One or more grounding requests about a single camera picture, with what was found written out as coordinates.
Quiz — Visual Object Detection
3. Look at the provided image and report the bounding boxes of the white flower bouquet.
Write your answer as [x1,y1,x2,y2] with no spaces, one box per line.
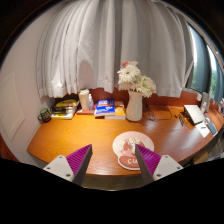
[116,60,157,99]

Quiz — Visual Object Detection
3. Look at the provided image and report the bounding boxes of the yellow and white book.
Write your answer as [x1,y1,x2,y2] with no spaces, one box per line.
[49,111,78,120]

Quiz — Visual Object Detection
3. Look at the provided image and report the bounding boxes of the white laptop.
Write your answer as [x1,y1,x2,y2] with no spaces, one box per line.
[183,104,206,126]

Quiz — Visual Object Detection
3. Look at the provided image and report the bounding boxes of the white pleated curtain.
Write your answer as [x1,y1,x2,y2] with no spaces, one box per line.
[35,0,195,100]

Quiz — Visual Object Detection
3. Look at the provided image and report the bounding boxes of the white ceramic vase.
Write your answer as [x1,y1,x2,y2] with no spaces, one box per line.
[125,89,144,122]

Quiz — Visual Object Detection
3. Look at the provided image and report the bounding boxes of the cream tumbler with lid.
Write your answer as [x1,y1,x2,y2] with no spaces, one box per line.
[77,88,91,112]

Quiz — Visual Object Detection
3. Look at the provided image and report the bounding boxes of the window with dark frame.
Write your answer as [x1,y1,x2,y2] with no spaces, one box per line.
[186,23,224,104]

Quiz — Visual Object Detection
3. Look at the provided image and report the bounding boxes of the dark mug with green inside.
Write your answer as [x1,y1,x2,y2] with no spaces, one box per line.
[37,107,52,124]

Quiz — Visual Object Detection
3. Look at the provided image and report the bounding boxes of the dark red book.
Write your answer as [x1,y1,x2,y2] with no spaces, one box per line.
[75,107,96,116]

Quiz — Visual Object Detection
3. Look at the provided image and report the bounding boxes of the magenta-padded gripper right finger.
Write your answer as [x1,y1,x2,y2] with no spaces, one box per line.
[134,143,184,186]

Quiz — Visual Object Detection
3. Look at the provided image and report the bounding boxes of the yellow and black book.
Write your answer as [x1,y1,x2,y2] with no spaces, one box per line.
[54,98,78,108]

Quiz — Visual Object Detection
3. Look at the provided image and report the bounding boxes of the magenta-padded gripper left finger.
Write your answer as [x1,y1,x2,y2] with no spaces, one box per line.
[42,143,94,186]

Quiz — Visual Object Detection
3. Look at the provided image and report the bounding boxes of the round pink and white mouse pad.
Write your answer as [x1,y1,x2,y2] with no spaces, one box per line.
[111,130,155,171]

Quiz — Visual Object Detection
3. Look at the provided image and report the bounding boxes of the black cable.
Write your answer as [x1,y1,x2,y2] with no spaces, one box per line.
[143,103,184,122]

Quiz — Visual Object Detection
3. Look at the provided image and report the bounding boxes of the orange book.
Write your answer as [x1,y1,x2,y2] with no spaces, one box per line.
[104,100,127,121]

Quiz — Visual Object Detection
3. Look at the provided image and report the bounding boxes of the white paper sheet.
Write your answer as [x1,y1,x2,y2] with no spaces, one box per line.
[194,121,212,139]

